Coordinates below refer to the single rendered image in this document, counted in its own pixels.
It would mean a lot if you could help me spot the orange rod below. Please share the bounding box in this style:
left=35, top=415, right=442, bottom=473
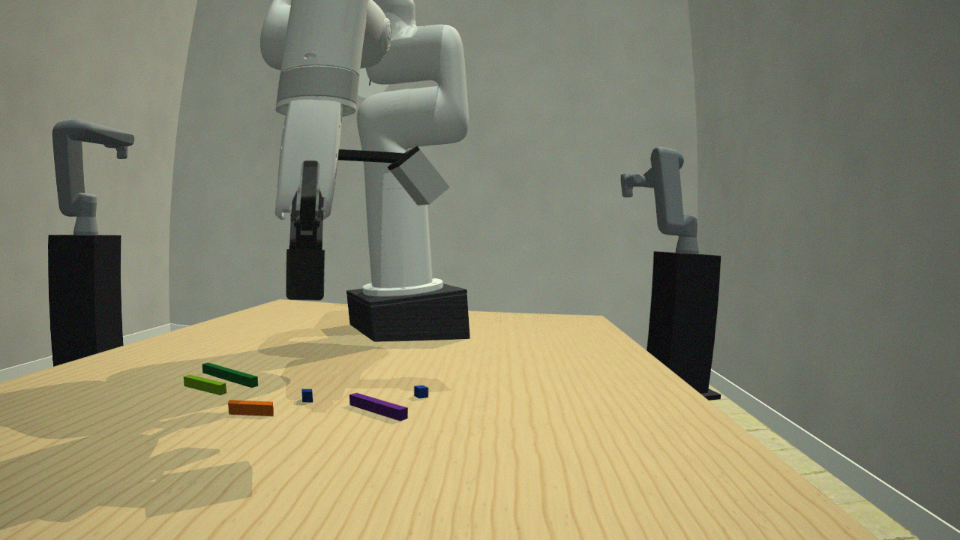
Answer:
left=228, top=400, right=274, bottom=416

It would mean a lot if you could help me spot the purple rod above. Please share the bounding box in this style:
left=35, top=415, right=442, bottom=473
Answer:
left=349, top=393, right=408, bottom=421

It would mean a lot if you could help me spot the lime green rod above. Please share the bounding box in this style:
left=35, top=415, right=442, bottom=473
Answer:
left=184, top=375, right=227, bottom=395

